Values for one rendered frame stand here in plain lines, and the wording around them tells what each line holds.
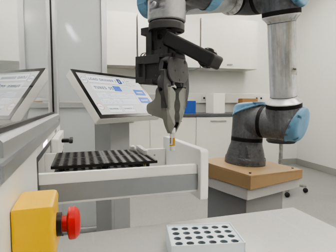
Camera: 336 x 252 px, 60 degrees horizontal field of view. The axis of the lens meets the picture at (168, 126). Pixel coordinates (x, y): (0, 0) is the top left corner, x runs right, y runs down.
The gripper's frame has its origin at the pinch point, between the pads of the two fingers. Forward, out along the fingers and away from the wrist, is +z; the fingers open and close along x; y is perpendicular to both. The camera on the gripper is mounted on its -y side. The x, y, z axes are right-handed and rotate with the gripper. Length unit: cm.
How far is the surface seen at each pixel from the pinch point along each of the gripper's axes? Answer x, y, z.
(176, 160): -16.7, 10.1, 10.4
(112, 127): -64, 80, 7
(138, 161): -1.1, 10.2, 8.2
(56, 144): -2.3, 41.3, 6.9
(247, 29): -379, 115, -116
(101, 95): -54, 78, -9
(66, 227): 26.5, -1.0, 10.9
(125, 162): 1.9, 11.4, 8.2
